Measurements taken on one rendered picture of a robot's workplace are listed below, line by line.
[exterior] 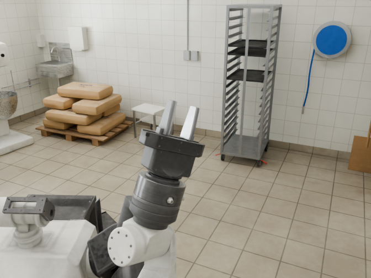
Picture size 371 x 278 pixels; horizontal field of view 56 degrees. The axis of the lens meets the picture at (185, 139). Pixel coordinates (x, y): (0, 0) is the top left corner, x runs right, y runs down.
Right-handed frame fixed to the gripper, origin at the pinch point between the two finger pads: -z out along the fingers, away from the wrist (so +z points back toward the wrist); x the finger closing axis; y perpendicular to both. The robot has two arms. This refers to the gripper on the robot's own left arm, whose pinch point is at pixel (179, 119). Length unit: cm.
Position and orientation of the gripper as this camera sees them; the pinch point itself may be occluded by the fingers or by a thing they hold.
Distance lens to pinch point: 61.3
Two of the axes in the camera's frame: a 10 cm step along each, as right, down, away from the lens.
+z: -2.8, 9.6, 0.8
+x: -8.3, -1.9, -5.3
